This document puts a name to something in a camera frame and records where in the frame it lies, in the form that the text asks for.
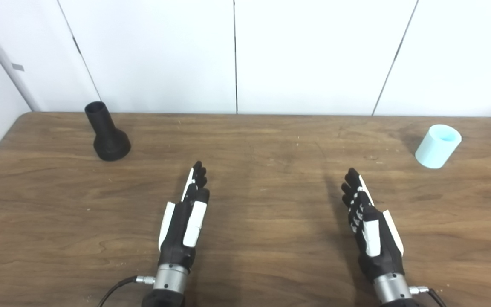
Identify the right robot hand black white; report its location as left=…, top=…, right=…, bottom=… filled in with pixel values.
left=341, top=168, right=404, bottom=283

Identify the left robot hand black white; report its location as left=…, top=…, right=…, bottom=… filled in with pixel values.
left=159, top=161, right=210, bottom=273

